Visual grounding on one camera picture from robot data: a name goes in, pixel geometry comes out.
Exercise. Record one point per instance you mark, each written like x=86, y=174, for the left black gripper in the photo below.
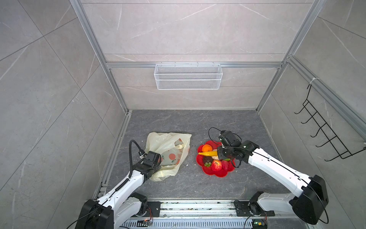
x=158, y=166

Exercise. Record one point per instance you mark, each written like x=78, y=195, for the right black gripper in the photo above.
x=219, y=153

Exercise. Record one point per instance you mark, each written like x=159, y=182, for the beige fake potato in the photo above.
x=215, y=157

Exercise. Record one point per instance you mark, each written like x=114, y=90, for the yellow fake banana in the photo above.
x=209, y=153

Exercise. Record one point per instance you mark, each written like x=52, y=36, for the red fake fruit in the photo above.
x=216, y=165

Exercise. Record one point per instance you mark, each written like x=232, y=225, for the orange fake fruit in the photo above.
x=207, y=148

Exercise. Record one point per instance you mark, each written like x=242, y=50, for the red flower-shaped plate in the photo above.
x=207, y=170

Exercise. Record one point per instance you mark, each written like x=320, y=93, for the yellowish plastic bag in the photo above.
x=173, y=148

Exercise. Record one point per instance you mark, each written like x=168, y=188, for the dark brown fake fruit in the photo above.
x=207, y=159

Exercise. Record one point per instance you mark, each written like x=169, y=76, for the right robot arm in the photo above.
x=307, y=197

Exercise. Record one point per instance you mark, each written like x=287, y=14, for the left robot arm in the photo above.
x=118, y=205

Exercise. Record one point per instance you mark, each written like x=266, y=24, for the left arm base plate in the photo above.
x=153, y=209

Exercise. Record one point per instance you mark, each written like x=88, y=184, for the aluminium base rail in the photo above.
x=225, y=208

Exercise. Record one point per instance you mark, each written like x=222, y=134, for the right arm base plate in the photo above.
x=247, y=208

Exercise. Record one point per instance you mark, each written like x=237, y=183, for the white wire mesh basket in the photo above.
x=188, y=76

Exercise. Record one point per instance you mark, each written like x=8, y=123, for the black wire hook rack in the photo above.
x=325, y=128

